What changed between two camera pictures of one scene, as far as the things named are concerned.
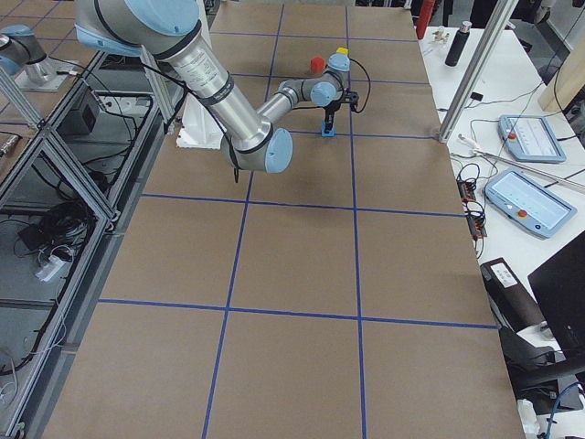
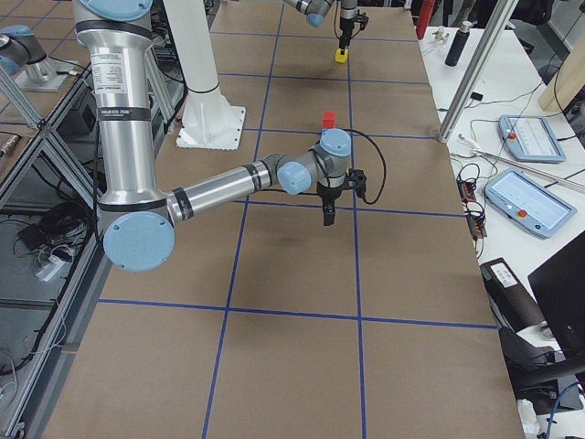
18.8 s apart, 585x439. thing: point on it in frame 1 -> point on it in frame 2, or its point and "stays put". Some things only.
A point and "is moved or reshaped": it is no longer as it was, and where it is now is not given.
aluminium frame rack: (71, 185) stays put
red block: (316, 64) is moved or reshaped
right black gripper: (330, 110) -> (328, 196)
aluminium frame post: (475, 69) stays put
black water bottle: (458, 44) stays put
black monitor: (559, 287) stays put
